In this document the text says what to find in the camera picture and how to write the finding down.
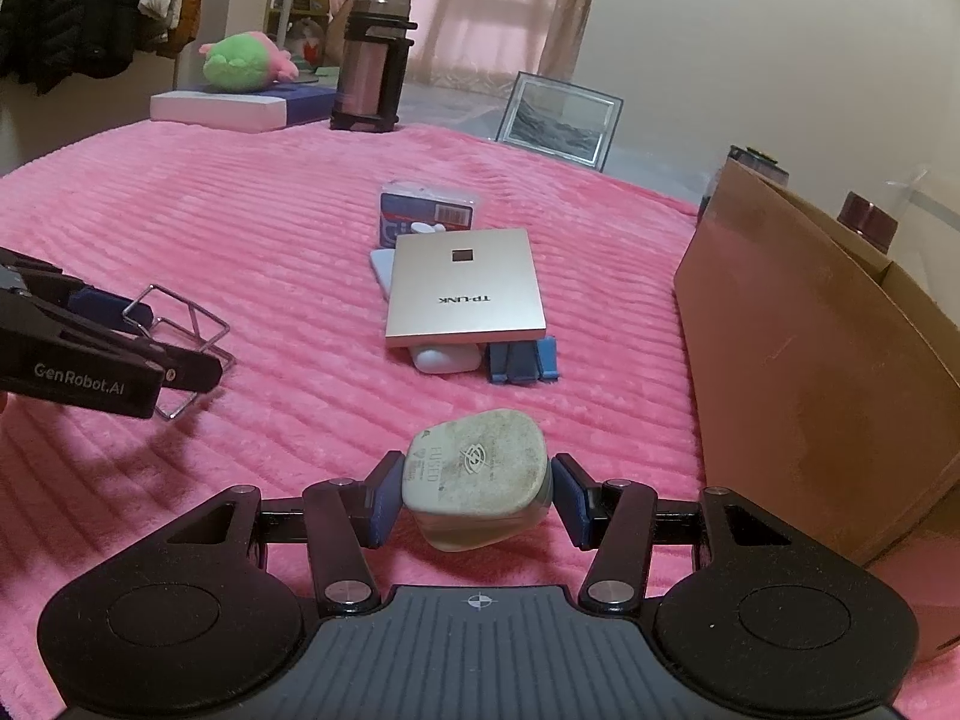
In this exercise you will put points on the maroon container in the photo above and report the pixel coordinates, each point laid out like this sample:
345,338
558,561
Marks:
866,221

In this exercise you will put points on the blue binder clip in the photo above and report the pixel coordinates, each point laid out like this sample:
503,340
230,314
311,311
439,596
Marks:
517,364

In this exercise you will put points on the white flat box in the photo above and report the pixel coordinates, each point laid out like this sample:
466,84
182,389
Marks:
214,109

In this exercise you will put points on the purple book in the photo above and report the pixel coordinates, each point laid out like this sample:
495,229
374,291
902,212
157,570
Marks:
311,101

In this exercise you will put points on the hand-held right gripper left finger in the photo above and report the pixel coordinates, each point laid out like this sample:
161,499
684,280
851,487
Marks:
386,501

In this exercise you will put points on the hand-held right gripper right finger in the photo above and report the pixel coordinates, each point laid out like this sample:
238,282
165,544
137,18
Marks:
570,501

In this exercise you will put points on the framed picture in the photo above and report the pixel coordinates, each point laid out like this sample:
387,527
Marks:
559,120

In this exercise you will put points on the silver square router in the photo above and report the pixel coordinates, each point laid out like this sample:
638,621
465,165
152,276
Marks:
465,292

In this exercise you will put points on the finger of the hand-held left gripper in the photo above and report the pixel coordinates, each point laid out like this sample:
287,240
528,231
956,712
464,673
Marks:
97,304
187,373

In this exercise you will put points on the white remote control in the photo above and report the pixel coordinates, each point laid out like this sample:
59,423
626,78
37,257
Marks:
382,274

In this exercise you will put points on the glass jar with dark lid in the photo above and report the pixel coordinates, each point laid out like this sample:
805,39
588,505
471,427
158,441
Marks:
761,161

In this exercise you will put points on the cardboard box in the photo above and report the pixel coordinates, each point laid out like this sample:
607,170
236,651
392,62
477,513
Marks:
795,360

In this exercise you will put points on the green plush toy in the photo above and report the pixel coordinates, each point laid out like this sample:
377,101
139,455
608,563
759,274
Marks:
244,64

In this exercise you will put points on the pink curtain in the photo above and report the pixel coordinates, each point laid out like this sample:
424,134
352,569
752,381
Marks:
487,7

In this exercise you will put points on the pink fluffy blanket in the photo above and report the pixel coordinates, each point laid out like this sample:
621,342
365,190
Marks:
262,225

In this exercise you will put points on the white charger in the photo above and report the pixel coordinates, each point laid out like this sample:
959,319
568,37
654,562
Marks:
446,360

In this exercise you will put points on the black jacket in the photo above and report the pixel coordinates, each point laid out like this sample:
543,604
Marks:
67,7

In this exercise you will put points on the white power plug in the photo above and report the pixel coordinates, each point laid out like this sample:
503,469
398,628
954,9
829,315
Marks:
472,465

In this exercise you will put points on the blue clear plastic box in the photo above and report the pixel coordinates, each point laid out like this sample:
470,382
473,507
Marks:
409,206

